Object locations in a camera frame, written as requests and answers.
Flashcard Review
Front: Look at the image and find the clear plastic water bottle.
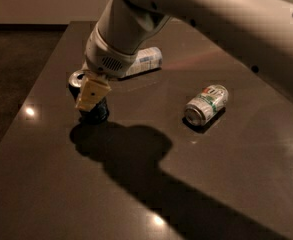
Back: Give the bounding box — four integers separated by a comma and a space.
121, 47, 163, 79

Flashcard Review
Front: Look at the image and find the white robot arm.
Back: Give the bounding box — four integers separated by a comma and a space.
76, 0, 293, 111

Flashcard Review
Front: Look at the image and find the dark blue pepsi can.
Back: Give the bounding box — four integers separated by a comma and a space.
68, 70, 109, 125

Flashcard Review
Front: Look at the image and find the silver green 7up can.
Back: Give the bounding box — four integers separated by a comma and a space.
184, 85, 229, 126

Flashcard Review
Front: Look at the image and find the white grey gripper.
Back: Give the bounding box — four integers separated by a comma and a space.
75, 26, 137, 112

